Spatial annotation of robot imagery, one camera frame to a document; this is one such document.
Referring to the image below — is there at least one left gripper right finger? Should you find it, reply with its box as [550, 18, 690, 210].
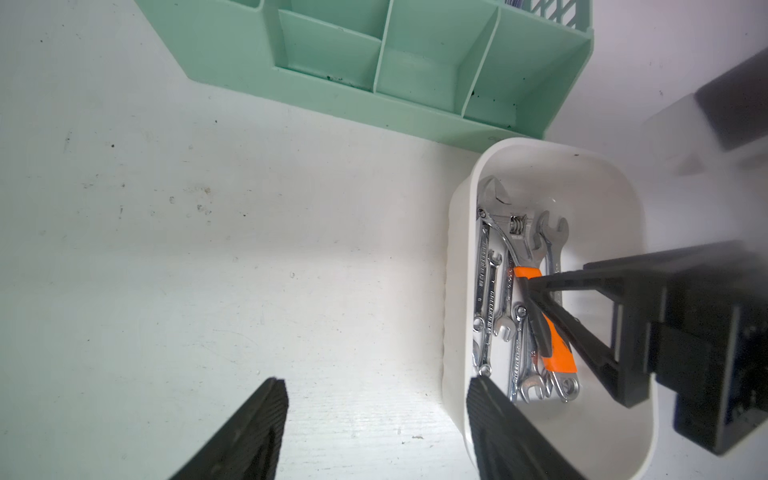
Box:
[466, 376, 583, 480]

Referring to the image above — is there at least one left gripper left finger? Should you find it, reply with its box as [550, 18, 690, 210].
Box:
[173, 377, 289, 479]

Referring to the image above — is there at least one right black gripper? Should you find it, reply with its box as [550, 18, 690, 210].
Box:
[524, 241, 767, 456]

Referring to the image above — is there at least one white plastic storage box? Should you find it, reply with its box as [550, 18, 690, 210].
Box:
[442, 138, 659, 479]

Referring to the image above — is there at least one orange handled adjustable wrench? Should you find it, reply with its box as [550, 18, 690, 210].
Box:
[477, 176, 580, 403]

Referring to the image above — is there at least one small silver wrench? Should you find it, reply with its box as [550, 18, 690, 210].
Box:
[494, 251, 518, 342]

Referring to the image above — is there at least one large silver wrench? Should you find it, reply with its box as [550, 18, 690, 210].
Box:
[537, 210, 570, 275]

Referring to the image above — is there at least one silver combination wrench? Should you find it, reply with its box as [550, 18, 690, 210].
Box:
[472, 208, 501, 377]

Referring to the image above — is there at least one silver wrench in box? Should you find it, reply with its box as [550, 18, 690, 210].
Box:
[508, 303, 547, 403]

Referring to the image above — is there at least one green file organizer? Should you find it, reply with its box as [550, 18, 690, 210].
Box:
[139, 0, 594, 152]

